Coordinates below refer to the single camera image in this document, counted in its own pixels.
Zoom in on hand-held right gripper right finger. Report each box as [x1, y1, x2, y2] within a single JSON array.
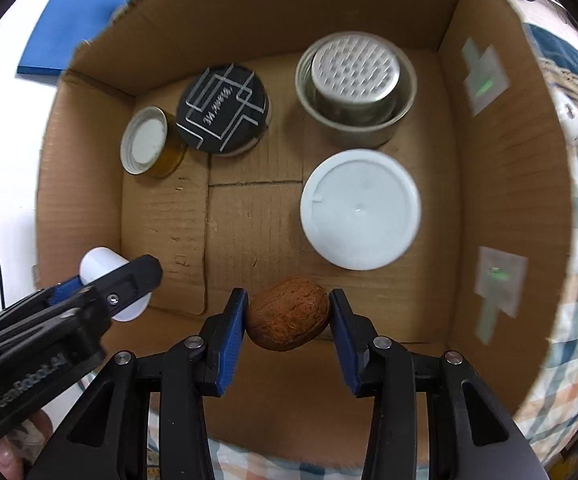
[[329, 288, 550, 480]]

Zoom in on jar with black patterned lid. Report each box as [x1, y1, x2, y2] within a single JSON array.
[[175, 64, 273, 157]]

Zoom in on cardboard box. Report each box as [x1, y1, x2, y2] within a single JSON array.
[[35, 0, 572, 468]]

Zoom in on person's left hand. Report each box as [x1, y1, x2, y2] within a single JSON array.
[[0, 407, 52, 480]]

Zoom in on amber jar with white lid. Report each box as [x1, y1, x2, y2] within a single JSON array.
[[120, 106, 189, 180]]

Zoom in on small white cylinder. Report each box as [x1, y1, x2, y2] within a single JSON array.
[[79, 246, 153, 322]]

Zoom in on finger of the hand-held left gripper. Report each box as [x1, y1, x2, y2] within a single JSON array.
[[59, 255, 164, 323], [36, 274, 94, 307]]

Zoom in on steel cup with perforated lid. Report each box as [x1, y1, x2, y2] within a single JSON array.
[[295, 31, 418, 150]]

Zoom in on small white round device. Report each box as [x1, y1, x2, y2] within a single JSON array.
[[555, 91, 578, 147]]

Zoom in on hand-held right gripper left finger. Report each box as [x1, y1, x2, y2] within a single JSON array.
[[28, 287, 249, 480]]

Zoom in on white round lidded container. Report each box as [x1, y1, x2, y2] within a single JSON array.
[[299, 148, 422, 270]]

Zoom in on blue foam mat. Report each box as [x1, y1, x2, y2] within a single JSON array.
[[17, 0, 138, 77]]

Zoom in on brown walnut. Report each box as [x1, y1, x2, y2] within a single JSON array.
[[245, 277, 331, 353]]

